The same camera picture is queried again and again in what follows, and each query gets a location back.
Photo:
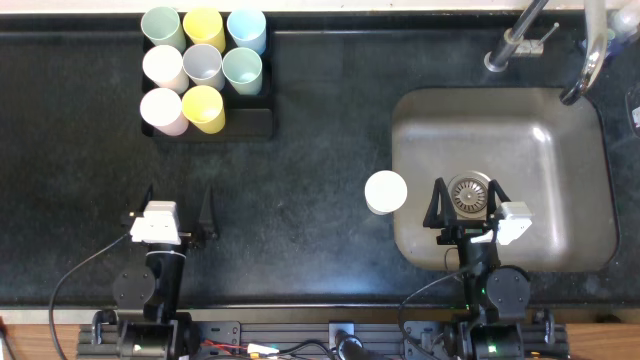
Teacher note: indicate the white cup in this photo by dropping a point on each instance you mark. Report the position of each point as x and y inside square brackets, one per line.
[385, 192]

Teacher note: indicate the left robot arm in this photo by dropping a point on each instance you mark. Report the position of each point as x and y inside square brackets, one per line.
[167, 280]

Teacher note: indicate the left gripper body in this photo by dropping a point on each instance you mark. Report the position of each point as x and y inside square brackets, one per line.
[190, 240]

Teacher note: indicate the grey cup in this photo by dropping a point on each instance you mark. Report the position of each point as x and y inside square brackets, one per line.
[202, 62]

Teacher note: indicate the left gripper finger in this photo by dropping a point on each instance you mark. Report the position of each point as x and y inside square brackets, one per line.
[148, 194]
[207, 217]

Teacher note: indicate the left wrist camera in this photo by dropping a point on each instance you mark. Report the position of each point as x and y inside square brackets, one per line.
[156, 222]

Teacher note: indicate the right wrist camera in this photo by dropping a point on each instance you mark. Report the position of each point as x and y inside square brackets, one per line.
[510, 222]

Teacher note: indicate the green cup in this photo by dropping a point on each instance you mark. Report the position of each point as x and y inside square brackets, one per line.
[161, 25]
[242, 70]

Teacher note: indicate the yellow cup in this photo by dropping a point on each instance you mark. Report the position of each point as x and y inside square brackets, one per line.
[202, 25]
[202, 105]

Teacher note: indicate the cream cup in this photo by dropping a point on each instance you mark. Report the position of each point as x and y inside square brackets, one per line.
[162, 65]

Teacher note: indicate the black tray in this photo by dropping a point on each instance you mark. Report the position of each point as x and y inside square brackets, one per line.
[250, 125]

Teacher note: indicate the pink cup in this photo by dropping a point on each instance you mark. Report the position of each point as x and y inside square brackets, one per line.
[161, 107]

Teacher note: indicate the steel tap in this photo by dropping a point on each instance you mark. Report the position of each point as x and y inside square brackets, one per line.
[597, 50]

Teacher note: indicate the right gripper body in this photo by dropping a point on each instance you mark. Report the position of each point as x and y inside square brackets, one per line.
[455, 235]

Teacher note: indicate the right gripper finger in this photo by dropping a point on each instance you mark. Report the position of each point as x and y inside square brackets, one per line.
[496, 197]
[440, 210]

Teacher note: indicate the mounting rail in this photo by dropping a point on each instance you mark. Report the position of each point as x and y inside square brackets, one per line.
[300, 335]

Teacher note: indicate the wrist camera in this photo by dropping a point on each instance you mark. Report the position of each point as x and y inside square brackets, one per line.
[156, 222]
[510, 222]

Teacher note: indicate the blue soap bottle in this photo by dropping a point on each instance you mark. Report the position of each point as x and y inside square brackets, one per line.
[625, 20]

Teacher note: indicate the blue cup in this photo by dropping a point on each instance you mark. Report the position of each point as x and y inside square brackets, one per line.
[246, 27]

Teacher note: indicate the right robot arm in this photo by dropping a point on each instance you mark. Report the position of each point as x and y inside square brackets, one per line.
[507, 292]

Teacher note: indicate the steel sink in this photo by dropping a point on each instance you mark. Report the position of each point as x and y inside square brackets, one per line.
[550, 175]

